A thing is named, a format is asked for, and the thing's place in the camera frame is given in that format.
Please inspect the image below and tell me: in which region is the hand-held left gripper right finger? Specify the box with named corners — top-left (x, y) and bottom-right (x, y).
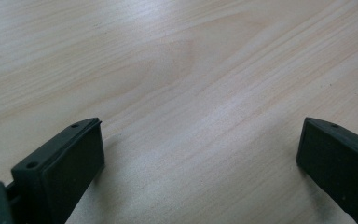
top-left (296, 117), bottom-right (358, 224)

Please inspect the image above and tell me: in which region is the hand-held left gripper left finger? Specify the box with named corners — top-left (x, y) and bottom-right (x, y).
top-left (10, 117), bottom-right (105, 224)

